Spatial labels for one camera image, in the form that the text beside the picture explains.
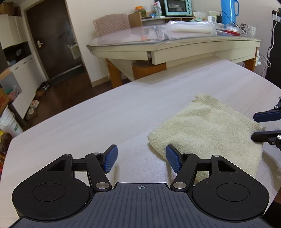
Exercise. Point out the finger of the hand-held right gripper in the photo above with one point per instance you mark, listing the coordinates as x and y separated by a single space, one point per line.
263 136
266 116

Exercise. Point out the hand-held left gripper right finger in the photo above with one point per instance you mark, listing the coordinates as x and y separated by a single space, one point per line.
173 157

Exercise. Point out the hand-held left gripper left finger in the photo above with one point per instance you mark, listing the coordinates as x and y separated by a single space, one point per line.
110 157

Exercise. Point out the cream terry towel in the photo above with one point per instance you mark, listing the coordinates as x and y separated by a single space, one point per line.
208 131

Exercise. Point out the black tall appliance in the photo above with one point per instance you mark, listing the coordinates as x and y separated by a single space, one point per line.
275 54

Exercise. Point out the white power strip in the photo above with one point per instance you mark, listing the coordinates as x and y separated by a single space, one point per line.
249 29

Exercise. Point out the red screwdriver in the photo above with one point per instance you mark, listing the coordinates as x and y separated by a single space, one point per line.
230 32

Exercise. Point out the pair of pink white sneakers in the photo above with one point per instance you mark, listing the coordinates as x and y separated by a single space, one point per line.
34 104

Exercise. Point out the pair of brown shoes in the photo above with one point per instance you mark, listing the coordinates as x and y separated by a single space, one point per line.
41 93

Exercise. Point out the pair of black sandals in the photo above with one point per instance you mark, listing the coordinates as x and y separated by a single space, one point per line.
45 85

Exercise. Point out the beige dining table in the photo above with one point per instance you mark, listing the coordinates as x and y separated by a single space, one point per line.
186 51

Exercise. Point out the white plastic bucket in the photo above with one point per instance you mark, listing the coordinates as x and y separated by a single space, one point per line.
11 127

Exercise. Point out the colourful printed packets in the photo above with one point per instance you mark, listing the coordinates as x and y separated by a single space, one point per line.
4 149

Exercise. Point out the black charger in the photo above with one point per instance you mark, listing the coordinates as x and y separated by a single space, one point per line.
219 18

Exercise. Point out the blue thermos jug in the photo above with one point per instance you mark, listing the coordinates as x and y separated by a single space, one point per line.
228 12

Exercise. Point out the small white box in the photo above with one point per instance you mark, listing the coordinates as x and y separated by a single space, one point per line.
212 17

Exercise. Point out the plastic bag of white cloth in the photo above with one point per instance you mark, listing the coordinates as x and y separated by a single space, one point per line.
191 27

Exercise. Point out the green tissue pack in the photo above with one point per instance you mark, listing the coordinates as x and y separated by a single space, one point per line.
197 17

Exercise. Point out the cardboard box with red print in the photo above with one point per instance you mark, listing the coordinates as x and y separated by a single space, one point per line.
2 100

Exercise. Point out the quilted beige chair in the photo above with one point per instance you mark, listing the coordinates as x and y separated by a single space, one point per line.
112 24

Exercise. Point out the dark brown door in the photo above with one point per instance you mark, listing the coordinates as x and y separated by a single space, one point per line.
52 37

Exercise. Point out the wooden desktop shelf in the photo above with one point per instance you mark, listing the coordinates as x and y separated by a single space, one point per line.
134 20

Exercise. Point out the teal toaster oven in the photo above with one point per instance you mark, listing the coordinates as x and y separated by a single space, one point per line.
177 7

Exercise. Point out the jar with orange lid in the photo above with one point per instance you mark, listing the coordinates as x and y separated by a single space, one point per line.
140 12

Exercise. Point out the printed packet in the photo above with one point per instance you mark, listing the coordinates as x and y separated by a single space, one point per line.
157 8

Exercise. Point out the white and brown cabinet unit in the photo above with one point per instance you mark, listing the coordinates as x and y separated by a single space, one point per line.
13 30

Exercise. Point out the white wall socket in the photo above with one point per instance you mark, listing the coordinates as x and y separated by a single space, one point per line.
258 57

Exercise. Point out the white wall-mounted holder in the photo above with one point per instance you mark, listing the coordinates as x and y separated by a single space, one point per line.
73 51

